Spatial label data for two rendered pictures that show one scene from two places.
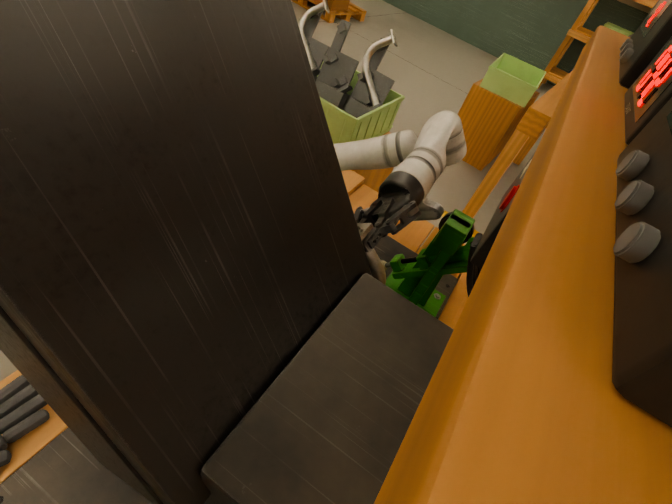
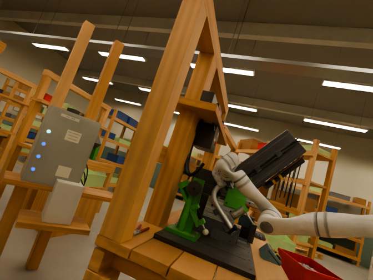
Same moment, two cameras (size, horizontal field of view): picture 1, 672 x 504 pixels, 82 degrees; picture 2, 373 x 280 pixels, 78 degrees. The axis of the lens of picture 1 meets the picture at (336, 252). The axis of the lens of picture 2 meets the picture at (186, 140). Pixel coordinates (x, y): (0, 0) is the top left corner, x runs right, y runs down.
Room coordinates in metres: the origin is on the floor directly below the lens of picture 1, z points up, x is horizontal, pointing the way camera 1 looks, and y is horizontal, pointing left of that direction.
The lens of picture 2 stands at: (1.81, -0.35, 1.17)
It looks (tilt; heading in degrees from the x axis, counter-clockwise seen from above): 8 degrees up; 179
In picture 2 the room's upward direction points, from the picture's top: 18 degrees clockwise
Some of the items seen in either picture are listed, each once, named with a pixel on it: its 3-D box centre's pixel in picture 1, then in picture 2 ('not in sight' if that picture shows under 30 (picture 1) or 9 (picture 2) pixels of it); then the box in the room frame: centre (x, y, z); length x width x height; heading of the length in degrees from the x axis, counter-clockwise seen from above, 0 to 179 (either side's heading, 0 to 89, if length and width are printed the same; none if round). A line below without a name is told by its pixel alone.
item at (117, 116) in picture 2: not in sight; (121, 154); (-5.30, -2.03, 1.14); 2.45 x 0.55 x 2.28; 158
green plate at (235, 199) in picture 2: not in sight; (237, 190); (0.44, 0.05, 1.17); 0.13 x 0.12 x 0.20; 163
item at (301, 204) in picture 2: not in sight; (261, 196); (-2.76, 1.47, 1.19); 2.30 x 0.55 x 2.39; 18
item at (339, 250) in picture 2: not in sight; (312, 216); (-6.75, 5.11, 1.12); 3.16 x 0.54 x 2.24; 68
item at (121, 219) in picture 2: not in sight; (193, 146); (0.26, -0.27, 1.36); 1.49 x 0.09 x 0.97; 163
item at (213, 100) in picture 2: not in sight; (208, 101); (0.56, -0.28, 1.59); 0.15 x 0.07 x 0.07; 163
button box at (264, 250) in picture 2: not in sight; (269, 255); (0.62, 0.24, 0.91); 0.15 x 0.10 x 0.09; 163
